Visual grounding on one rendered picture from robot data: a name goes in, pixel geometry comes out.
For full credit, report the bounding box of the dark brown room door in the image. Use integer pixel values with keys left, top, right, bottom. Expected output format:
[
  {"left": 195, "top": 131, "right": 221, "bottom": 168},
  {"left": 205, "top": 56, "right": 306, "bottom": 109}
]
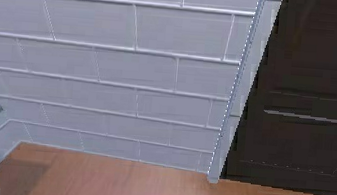
[{"left": 219, "top": 0, "right": 337, "bottom": 195}]

